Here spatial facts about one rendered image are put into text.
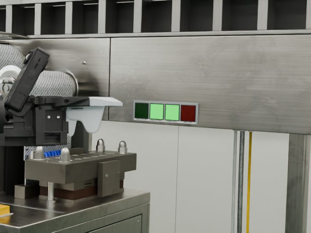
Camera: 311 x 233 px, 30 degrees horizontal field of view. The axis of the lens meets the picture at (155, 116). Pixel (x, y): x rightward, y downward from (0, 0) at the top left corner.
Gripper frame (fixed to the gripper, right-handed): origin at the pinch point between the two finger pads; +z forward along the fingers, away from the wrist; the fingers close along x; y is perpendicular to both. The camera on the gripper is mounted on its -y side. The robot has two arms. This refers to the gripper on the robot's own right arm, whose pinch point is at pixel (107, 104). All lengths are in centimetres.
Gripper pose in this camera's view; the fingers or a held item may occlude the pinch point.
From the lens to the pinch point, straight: 103.1
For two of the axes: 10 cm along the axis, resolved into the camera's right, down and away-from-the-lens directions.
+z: 9.0, 0.1, 4.4
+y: 0.3, 10.0, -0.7
